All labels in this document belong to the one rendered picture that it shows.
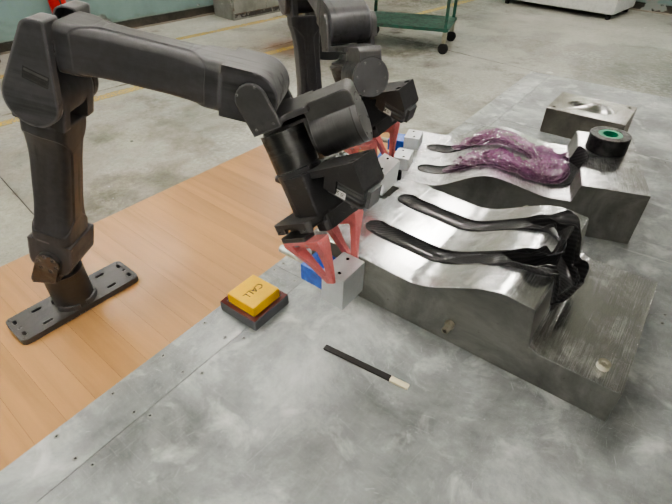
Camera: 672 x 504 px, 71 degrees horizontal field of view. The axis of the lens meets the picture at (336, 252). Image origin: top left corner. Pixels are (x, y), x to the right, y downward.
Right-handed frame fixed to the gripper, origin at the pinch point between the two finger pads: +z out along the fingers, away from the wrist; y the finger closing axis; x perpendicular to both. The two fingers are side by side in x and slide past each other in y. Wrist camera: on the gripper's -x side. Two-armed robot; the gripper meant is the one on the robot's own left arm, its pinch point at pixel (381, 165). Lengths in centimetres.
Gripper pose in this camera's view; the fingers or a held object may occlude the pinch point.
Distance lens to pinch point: 89.2
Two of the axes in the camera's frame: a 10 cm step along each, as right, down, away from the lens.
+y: 6.1, -6.0, 5.2
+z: 3.5, 7.9, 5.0
